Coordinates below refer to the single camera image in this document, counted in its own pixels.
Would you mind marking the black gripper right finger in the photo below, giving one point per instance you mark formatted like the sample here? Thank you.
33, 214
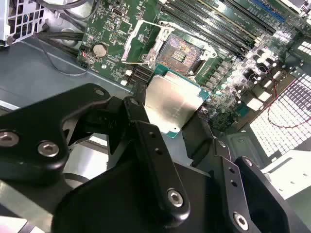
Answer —
228, 174

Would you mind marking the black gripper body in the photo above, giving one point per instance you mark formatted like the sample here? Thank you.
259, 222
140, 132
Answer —
109, 206

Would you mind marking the metal socket cover frame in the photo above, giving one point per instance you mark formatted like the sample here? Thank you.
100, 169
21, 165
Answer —
132, 41

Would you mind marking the silver-topped CPU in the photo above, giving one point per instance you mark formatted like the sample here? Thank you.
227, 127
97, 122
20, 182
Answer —
175, 102

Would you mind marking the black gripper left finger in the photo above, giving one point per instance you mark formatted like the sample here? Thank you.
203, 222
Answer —
36, 116

